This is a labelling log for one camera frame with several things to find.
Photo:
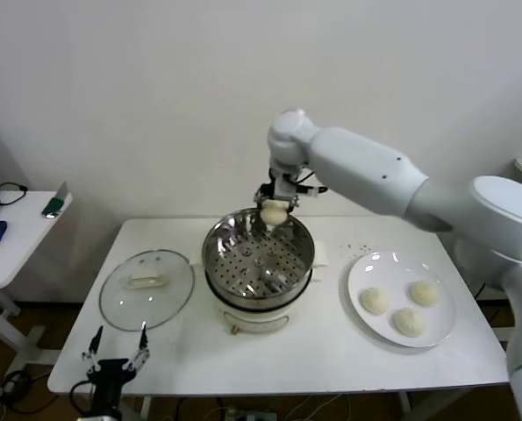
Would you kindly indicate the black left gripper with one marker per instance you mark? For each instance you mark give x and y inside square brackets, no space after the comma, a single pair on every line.
[109,373]

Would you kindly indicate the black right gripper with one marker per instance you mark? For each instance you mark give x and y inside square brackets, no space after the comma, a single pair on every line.
[283,187]

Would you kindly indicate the white steamed baozi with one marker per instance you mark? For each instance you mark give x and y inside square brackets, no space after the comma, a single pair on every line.
[409,322]
[374,301]
[273,215]
[424,293]

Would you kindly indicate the round glass pot lid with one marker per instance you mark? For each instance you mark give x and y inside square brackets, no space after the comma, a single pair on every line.
[155,265]

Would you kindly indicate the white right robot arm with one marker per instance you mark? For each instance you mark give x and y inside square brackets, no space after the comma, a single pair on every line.
[374,166]

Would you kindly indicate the perforated steel steamer basket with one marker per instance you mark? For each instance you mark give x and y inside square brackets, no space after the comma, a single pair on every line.
[260,267]

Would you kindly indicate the white electric cooker base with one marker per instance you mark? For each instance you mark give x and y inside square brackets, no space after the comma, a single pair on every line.
[252,322]

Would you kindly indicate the white round plate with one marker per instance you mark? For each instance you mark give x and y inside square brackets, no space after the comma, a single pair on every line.
[383,272]

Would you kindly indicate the white side table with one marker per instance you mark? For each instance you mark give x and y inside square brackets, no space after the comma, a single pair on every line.
[19,245]

